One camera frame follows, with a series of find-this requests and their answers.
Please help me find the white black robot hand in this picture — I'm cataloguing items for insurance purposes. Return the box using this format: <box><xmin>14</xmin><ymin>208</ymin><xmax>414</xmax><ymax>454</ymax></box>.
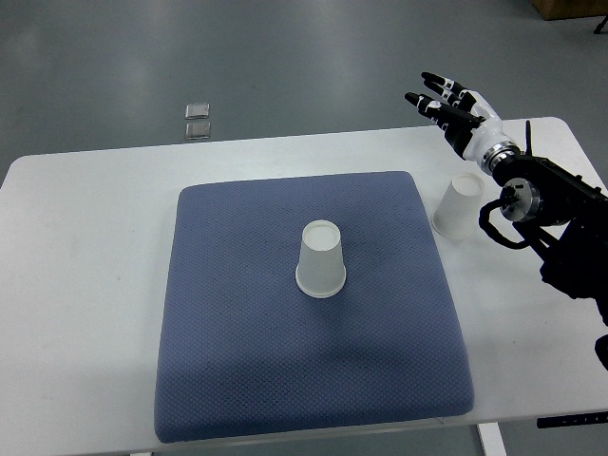
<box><xmin>405</xmin><ymin>72</ymin><xmax>521</xmax><ymax>174</ymax></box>

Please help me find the white paper cup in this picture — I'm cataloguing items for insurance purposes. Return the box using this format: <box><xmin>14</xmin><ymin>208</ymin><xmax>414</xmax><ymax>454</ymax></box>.
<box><xmin>295</xmin><ymin>219</ymin><xmax>347</xmax><ymax>298</ymax></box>
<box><xmin>431</xmin><ymin>173</ymin><xmax>485</xmax><ymax>240</ymax></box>

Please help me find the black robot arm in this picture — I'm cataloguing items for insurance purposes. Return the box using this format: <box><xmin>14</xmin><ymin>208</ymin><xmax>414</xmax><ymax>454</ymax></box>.
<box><xmin>479</xmin><ymin>122</ymin><xmax>607</xmax><ymax>321</ymax></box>

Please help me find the brown cardboard box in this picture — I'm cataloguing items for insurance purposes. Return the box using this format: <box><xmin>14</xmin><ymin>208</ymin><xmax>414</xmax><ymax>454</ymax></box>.
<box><xmin>530</xmin><ymin>0</ymin><xmax>607</xmax><ymax>21</ymax></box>

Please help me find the black tripod leg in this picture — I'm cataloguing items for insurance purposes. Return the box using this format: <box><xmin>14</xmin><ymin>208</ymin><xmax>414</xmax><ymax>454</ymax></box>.
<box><xmin>593</xmin><ymin>15</ymin><xmax>608</xmax><ymax>34</ymax></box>

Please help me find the upper metal floor plate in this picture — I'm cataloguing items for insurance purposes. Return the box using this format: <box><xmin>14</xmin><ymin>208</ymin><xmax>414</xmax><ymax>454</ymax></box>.
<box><xmin>184</xmin><ymin>103</ymin><xmax>210</xmax><ymax>120</ymax></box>

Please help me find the white table leg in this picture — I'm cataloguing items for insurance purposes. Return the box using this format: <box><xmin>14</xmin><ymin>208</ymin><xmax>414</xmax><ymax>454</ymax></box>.
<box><xmin>477</xmin><ymin>423</ymin><xmax>507</xmax><ymax>456</ymax></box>

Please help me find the black table control panel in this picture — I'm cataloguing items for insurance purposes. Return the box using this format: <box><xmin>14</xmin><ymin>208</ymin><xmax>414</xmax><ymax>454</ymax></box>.
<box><xmin>536</xmin><ymin>412</ymin><xmax>608</xmax><ymax>429</ymax></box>

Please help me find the blue grey cushion mat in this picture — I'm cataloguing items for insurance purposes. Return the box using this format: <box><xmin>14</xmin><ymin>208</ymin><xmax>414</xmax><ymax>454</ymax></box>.
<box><xmin>154</xmin><ymin>171</ymin><xmax>474</xmax><ymax>443</ymax></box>

